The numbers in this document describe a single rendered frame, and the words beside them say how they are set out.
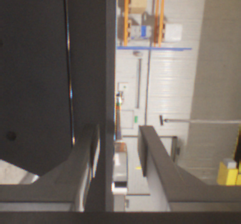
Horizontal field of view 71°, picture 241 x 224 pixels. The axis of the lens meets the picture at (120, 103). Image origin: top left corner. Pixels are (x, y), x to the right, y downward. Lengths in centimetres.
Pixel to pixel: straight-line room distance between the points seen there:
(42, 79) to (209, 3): 1053
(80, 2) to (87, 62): 8
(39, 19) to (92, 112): 14
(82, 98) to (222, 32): 1064
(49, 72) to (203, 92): 1042
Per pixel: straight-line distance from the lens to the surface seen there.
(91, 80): 25
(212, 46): 1053
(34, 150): 30
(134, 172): 1148
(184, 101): 1025
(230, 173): 810
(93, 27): 25
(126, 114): 967
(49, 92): 25
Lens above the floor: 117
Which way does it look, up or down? 1 degrees up
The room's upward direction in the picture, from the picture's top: 91 degrees clockwise
